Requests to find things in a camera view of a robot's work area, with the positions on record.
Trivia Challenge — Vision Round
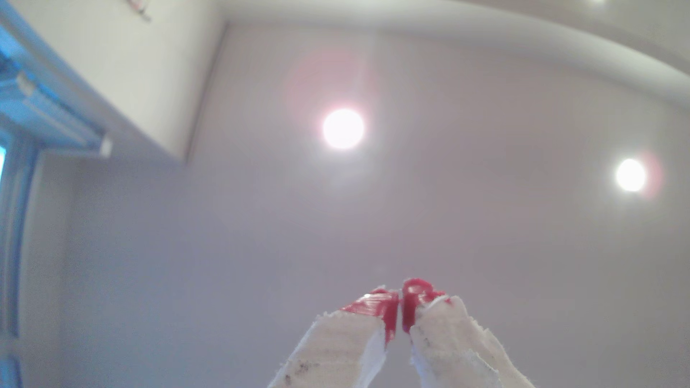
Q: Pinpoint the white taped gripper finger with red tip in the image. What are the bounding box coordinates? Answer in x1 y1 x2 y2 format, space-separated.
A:
401 278 535 388
268 287 400 388

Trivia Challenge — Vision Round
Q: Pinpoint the round ceiling light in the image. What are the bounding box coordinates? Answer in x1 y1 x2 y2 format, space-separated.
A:
322 108 365 151
616 158 648 193

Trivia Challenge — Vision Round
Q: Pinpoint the white window roller blind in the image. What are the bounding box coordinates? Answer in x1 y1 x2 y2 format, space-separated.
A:
0 54 114 160

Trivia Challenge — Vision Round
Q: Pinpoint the window frame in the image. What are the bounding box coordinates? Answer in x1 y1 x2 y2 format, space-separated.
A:
0 135 40 388

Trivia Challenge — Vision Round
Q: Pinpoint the small red wall item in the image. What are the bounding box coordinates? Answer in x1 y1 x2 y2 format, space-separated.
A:
126 0 153 22

